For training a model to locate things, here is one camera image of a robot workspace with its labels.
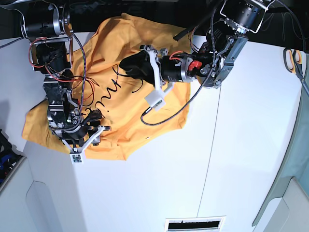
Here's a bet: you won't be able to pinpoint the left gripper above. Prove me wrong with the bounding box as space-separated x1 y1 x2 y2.
119 52 191 86

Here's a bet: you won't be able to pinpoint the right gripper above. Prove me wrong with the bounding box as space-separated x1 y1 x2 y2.
49 110 111 146

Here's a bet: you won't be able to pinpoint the orange yellow t-shirt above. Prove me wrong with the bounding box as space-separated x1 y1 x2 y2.
22 13 194 161

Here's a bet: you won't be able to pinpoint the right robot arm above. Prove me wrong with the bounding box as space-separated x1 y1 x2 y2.
15 0 108 149

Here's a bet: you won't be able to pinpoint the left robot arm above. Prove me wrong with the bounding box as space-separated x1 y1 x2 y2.
119 0 268 88

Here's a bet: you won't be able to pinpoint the black blue items bin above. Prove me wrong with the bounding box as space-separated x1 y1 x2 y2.
0 130 23 184

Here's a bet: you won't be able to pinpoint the white table vent grille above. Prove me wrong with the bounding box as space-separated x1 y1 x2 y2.
164 216 226 232

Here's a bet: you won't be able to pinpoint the grey green cloth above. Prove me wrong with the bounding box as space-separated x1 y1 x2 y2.
252 51 309 227

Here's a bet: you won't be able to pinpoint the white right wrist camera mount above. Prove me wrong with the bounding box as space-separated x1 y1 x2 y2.
62 125 111 164

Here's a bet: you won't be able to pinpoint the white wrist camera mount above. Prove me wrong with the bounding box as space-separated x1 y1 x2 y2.
140 45 174 111
62 125 111 164

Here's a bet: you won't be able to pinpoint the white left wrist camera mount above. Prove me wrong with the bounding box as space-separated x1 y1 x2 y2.
140 45 174 111

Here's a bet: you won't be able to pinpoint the braided camera cable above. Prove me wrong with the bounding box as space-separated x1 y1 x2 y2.
71 32 87 114
140 0 227 126

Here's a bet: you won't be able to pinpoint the orange handled scissors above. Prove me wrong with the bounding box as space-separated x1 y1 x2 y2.
283 48 309 96

